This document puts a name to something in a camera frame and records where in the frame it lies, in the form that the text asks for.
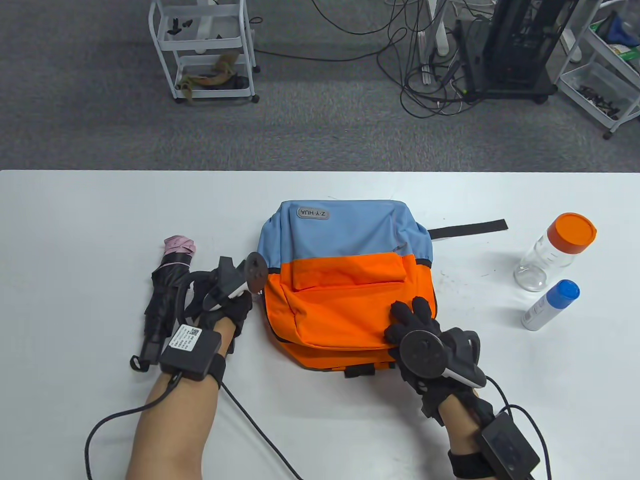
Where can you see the person's left hand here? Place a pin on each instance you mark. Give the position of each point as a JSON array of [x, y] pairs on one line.
[[235, 312]]

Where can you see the person's right hand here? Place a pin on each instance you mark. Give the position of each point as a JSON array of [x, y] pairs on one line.
[[412, 320]]

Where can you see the orange and blue school bag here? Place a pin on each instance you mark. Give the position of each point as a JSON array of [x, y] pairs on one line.
[[350, 300]]

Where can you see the black umbrella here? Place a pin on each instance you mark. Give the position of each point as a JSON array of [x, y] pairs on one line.
[[167, 280]]

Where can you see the white bottle blue cap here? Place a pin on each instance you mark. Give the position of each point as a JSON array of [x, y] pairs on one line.
[[550, 305]]

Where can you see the clear bottle orange lid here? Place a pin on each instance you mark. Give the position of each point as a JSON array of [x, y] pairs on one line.
[[570, 235]]

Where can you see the person's left forearm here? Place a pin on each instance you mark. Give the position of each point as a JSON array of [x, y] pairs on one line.
[[175, 430]]

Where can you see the black tracking controller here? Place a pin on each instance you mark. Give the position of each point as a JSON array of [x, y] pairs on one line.
[[425, 352], [232, 280]]

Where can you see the black wrist module white label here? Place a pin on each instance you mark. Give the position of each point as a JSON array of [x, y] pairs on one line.
[[192, 352]]

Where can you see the white rolling cart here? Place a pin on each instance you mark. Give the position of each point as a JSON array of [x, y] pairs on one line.
[[205, 40]]

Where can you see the white table leg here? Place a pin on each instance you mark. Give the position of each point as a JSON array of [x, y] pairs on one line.
[[440, 30]]

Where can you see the black equipment rack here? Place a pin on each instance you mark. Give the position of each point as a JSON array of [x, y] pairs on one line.
[[515, 45]]

